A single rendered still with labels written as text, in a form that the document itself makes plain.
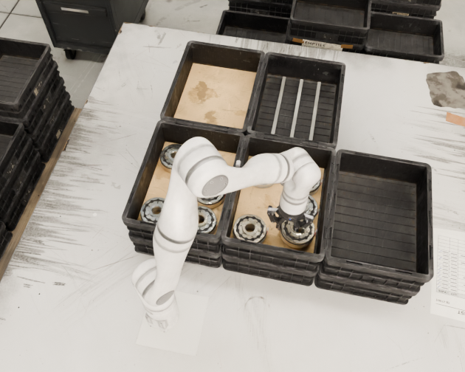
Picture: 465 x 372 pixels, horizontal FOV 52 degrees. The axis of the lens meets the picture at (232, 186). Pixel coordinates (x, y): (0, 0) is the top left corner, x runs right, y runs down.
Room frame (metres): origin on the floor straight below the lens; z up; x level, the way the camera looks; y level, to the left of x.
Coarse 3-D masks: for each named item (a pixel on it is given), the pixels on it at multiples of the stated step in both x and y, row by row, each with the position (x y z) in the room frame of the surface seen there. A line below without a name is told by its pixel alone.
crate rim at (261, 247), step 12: (288, 144) 0.95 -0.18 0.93; (300, 144) 0.95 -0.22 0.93; (312, 144) 0.95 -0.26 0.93; (240, 156) 0.90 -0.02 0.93; (228, 216) 0.69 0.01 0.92; (324, 216) 0.68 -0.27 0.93; (324, 228) 0.65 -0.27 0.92; (228, 240) 0.60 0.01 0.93; (240, 240) 0.60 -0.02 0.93; (324, 240) 0.61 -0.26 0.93; (276, 252) 0.57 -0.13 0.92; (288, 252) 0.56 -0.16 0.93; (300, 252) 0.57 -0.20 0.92; (324, 252) 0.57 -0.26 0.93
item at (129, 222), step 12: (168, 120) 1.04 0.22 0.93; (156, 132) 0.99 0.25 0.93; (216, 132) 1.00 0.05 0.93; (228, 132) 1.00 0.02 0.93; (240, 132) 1.00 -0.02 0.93; (240, 144) 0.95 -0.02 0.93; (144, 156) 0.89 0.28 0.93; (144, 168) 0.85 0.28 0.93; (132, 192) 0.76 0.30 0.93; (228, 204) 0.72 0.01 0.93; (144, 228) 0.65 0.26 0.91; (204, 240) 0.61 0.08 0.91; (216, 240) 0.61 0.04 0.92
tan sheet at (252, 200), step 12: (252, 156) 0.97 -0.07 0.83; (252, 192) 0.83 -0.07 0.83; (264, 192) 0.83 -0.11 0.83; (276, 192) 0.83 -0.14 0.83; (240, 204) 0.78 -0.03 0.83; (252, 204) 0.78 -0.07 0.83; (264, 204) 0.78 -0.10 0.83; (276, 204) 0.78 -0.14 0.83; (240, 216) 0.73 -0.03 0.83; (264, 216) 0.74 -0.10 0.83; (276, 228) 0.69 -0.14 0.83; (264, 240) 0.65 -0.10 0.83; (276, 240) 0.65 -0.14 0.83; (312, 240) 0.65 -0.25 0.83; (312, 252) 0.61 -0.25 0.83
